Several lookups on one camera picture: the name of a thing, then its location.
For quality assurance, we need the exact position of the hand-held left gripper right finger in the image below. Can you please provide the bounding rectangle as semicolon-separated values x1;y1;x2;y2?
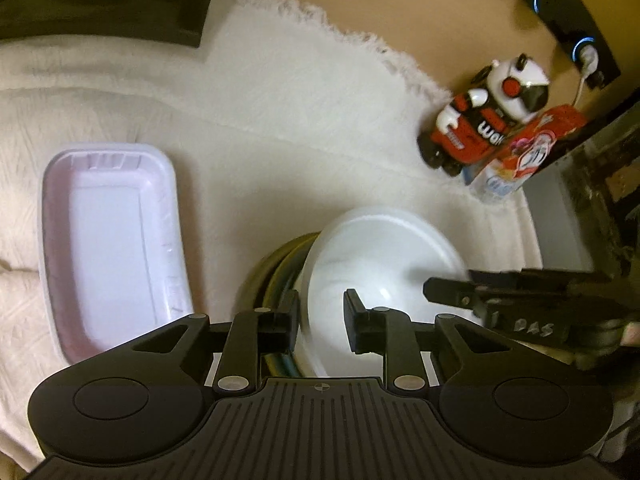
343;288;512;392

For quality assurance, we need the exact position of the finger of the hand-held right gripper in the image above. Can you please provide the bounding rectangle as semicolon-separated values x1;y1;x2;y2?
422;276;489;314
466;268;614;289

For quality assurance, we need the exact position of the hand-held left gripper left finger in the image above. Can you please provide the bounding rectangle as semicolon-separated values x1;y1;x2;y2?
131;290;302;392

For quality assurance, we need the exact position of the white fringed cloth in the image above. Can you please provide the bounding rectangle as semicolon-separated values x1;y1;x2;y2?
0;0;546;461

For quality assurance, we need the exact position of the black device with blue lights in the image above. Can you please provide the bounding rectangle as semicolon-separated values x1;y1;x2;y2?
484;0;622;92

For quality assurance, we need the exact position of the yellow-rimmed white bowl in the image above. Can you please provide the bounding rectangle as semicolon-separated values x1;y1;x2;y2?
244;232;321;378

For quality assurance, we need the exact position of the white plastic tray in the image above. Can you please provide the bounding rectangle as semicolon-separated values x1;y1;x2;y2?
39;143;195;364

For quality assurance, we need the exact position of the white plug and cable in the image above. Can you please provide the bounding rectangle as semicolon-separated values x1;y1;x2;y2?
571;45;599;109

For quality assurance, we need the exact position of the dark grey appliance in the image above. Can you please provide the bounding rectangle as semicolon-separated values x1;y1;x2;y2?
520;105;640;286

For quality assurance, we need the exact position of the white plastic bowl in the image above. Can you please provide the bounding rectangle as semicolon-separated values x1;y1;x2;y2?
299;205;472;378

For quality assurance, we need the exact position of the cereal bag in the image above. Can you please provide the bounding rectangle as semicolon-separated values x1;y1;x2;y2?
461;104;589;206

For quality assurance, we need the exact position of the red robot toy figure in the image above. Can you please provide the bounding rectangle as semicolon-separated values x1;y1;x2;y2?
416;53;552;179

